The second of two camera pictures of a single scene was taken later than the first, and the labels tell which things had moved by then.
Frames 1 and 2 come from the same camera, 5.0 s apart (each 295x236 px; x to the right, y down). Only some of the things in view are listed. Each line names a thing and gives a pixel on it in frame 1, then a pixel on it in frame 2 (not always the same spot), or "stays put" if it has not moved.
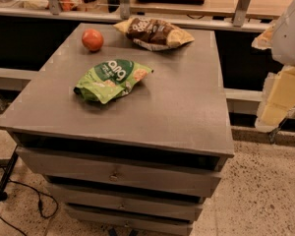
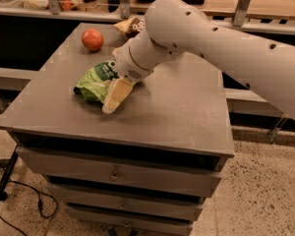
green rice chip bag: [110, 79] stays put
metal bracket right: [243, 5] stays put
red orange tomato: [92, 39] stays put
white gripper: [290, 38] to [125, 64]
